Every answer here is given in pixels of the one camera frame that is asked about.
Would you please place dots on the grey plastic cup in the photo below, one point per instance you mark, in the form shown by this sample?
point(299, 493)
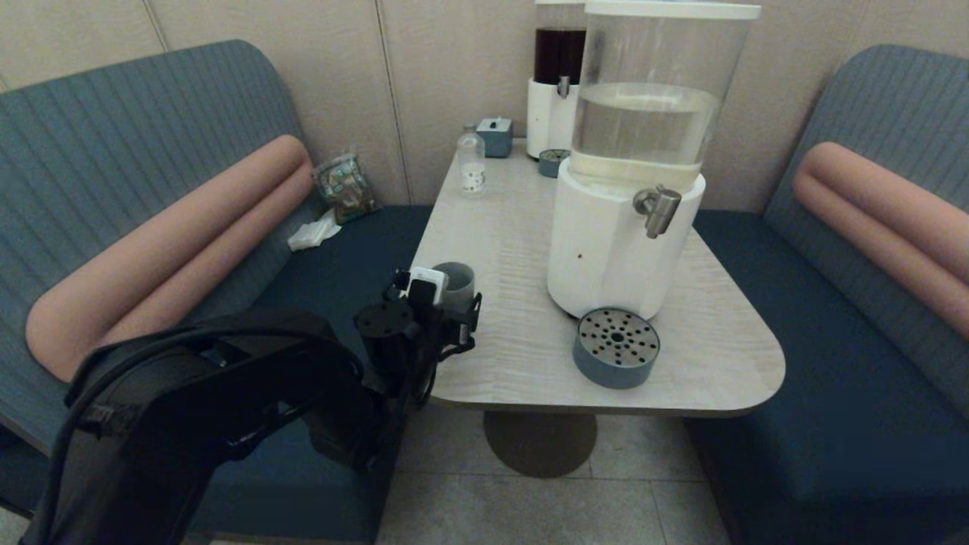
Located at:
point(458, 284)

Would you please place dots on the dark beverage dispenser white base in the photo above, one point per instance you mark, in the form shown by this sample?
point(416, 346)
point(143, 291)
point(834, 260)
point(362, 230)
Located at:
point(549, 113)

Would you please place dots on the clear plastic bottle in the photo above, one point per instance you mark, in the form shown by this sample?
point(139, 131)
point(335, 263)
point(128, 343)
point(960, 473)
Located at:
point(472, 175)

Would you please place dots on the pink bolster cushion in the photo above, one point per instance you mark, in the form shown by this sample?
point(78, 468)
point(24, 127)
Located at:
point(886, 219)
point(151, 257)

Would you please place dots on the small blue round drip tray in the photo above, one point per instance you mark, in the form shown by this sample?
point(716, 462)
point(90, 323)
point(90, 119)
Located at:
point(550, 168)

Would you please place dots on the small steel beverage dispenser tap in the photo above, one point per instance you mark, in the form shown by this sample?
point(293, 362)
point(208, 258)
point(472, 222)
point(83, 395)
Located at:
point(564, 88)

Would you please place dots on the blue upholstered booth sofa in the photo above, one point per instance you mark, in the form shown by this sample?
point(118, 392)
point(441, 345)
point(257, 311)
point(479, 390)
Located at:
point(341, 257)
point(833, 393)

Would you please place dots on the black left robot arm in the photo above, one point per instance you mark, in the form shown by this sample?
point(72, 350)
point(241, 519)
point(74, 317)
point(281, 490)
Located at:
point(227, 401)

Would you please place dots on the steel water dispenser tap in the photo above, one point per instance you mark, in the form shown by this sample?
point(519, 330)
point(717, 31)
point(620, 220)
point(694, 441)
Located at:
point(660, 212)

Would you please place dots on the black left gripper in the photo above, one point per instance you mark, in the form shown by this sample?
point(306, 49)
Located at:
point(447, 333)

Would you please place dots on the clear water dispenser white base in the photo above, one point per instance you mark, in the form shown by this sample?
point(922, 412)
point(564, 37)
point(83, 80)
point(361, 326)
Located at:
point(606, 250)

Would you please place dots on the printed snack bag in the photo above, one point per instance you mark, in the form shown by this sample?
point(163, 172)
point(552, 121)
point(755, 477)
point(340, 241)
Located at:
point(348, 191)

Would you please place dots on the blue-grey tissue box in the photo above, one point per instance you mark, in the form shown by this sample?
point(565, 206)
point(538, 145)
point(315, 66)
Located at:
point(495, 141)

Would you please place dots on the crumpled white tissue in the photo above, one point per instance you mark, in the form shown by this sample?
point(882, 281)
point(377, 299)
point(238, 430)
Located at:
point(312, 235)

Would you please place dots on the large blue round drip tray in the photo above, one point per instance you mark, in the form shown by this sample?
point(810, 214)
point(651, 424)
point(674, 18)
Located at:
point(613, 371)

